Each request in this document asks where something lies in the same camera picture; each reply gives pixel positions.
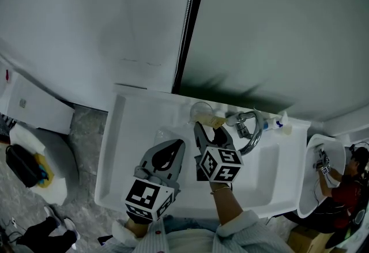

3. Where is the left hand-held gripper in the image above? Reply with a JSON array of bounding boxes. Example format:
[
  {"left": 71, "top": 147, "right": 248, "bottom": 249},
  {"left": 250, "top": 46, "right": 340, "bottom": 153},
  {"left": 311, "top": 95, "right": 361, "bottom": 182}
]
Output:
[{"left": 125, "top": 138, "right": 187, "bottom": 224}]

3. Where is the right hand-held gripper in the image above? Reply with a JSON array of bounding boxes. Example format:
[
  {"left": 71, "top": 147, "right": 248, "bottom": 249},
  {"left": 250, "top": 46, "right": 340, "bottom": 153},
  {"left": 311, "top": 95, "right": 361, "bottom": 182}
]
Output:
[{"left": 193, "top": 120, "right": 245, "bottom": 183}]

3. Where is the yellow sponge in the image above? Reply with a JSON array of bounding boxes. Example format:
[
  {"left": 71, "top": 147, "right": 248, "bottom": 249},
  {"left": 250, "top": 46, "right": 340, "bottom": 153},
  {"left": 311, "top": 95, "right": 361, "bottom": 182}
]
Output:
[{"left": 195, "top": 113, "right": 227, "bottom": 129}]

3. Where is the clear glass cup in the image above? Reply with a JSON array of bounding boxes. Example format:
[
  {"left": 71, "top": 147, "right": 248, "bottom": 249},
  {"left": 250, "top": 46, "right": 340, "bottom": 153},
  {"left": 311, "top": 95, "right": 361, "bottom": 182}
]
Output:
[{"left": 189, "top": 101, "right": 216, "bottom": 127}]

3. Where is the person's right forearm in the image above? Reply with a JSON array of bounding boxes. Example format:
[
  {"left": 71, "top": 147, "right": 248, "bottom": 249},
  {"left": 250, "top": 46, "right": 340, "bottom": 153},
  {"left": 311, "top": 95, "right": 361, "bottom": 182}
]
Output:
[{"left": 209, "top": 182, "right": 246, "bottom": 226}]

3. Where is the person's left forearm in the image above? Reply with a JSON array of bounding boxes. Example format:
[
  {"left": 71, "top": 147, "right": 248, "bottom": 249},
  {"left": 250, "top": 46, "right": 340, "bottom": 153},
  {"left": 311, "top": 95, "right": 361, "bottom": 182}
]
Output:
[{"left": 126, "top": 217, "right": 151, "bottom": 239}]

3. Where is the chrome faucet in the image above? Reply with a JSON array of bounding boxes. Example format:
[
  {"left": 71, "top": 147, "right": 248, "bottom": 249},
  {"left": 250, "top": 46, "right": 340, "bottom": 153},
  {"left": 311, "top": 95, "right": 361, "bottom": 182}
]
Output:
[{"left": 226, "top": 109, "right": 265, "bottom": 156}]

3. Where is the white bottle with blue label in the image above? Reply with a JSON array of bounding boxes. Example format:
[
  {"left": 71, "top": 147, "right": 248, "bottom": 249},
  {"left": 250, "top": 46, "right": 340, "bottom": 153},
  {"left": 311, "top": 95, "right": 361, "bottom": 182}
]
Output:
[{"left": 262, "top": 110, "right": 289, "bottom": 133}]

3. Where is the white sink basin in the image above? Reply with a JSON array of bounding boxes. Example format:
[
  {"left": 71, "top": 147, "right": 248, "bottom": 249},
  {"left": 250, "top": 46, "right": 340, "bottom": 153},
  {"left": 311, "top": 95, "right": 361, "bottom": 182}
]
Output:
[{"left": 94, "top": 83, "right": 312, "bottom": 220}]

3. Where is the person's white striped shirt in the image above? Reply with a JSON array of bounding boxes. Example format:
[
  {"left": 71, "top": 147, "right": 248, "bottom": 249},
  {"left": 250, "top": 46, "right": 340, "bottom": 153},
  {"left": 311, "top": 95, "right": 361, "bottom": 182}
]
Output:
[{"left": 111, "top": 209, "right": 289, "bottom": 253}]

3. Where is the black checkered edge strip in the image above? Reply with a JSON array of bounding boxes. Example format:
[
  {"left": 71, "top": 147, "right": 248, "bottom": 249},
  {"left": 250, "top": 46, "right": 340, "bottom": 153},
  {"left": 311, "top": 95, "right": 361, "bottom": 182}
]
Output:
[{"left": 172, "top": 0, "right": 213, "bottom": 95}]

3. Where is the yellow tray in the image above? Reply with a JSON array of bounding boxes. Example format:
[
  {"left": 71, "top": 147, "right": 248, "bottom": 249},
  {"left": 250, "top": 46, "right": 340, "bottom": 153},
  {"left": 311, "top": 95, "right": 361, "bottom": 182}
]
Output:
[{"left": 33, "top": 153, "right": 55, "bottom": 188}]

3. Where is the grey-green roller blind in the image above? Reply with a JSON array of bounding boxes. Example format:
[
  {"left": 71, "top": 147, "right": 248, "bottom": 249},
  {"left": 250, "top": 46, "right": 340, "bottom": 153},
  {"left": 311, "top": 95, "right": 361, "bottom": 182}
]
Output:
[{"left": 172, "top": 0, "right": 369, "bottom": 127}]

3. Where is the cardboard box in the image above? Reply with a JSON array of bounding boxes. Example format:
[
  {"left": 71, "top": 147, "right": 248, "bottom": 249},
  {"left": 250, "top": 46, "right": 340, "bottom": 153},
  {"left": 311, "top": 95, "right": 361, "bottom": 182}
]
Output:
[{"left": 287, "top": 225, "right": 335, "bottom": 253}]

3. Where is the black bag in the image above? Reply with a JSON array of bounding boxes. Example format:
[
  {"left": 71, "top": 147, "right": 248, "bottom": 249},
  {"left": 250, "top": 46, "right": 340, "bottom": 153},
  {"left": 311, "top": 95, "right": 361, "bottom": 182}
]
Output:
[{"left": 5, "top": 144, "right": 44, "bottom": 188}]

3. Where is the black white striped cloth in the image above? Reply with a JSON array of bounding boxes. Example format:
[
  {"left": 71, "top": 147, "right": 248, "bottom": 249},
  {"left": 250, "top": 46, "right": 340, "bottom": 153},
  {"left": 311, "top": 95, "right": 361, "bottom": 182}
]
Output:
[{"left": 0, "top": 113, "right": 17, "bottom": 145}]

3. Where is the thin gold bracelet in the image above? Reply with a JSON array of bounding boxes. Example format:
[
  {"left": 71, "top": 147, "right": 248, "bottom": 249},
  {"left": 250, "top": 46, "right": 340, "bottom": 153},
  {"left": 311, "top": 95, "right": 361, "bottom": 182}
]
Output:
[{"left": 209, "top": 185, "right": 233, "bottom": 195}]

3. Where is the black cable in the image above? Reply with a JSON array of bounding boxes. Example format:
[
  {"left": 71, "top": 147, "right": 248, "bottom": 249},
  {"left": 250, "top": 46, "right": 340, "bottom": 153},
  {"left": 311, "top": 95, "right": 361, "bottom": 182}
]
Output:
[{"left": 0, "top": 218, "right": 21, "bottom": 247}]

